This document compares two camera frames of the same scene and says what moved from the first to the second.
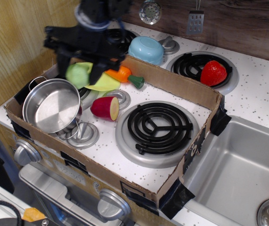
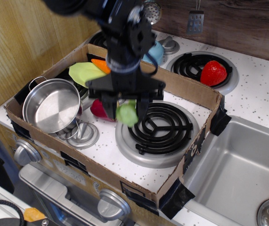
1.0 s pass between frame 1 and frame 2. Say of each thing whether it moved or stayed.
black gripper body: moved
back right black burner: stayed
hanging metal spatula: stayed
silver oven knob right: stayed
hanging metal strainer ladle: stayed
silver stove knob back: stayed
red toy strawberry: stayed
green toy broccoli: moved
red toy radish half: stayed
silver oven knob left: stayed
